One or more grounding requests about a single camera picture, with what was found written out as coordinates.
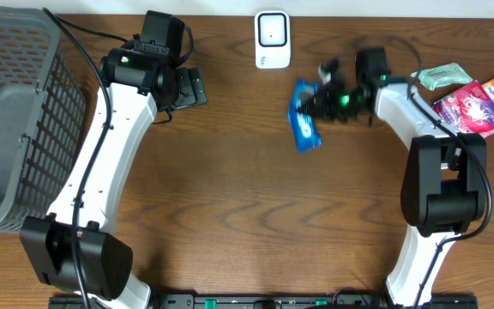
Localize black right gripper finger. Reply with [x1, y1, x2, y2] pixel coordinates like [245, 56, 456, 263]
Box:
[296, 106, 322, 118]
[298, 92, 322, 106]

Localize blue Oreo cookie pack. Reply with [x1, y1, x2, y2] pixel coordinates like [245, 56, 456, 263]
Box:
[287, 79, 322, 153]

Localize teal wet wipes pack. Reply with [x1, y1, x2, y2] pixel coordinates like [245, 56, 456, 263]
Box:
[411, 63, 473, 91]

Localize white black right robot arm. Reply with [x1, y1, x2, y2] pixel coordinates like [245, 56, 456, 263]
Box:
[297, 48, 492, 308]

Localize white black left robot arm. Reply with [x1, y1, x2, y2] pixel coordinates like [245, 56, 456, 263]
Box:
[20, 48, 208, 308]

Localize white barcode scanner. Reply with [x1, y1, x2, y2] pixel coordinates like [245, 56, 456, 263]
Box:
[254, 10, 292, 70]

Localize grey plastic mesh basket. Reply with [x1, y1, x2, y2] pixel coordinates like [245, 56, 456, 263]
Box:
[0, 6, 87, 233]

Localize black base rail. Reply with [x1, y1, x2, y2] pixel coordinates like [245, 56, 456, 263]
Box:
[48, 293, 479, 309]

